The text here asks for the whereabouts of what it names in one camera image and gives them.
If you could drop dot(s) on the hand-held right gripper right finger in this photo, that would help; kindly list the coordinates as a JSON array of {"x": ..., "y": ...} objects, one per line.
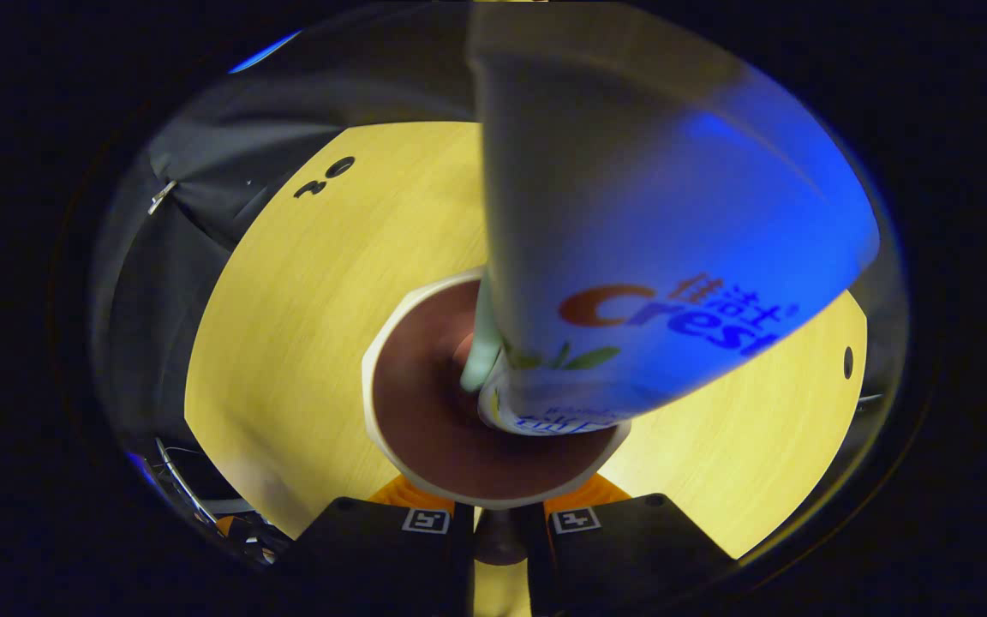
[{"x": 622, "y": 557}]

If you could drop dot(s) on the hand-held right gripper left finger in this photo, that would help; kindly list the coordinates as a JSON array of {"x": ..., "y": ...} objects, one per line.
[{"x": 391, "y": 557}]

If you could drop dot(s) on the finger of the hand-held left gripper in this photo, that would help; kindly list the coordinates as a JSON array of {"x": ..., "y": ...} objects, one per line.
[{"x": 224, "y": 524}]

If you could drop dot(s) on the beige cup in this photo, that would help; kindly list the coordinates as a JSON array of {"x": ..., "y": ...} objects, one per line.
[{"x": 425, "y": 428}]

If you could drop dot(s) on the pale green toothbrush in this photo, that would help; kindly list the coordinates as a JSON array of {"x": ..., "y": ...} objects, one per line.
[{"x": 483, "y": 351}]

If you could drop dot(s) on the white toothpaste tube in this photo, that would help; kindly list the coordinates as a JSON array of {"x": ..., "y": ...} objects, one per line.
[{"x": 631, "y": 214}]

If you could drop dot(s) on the metal binder clip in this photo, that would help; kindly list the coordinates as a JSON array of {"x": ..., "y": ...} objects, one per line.
[{"x": 161, "y": 197}]

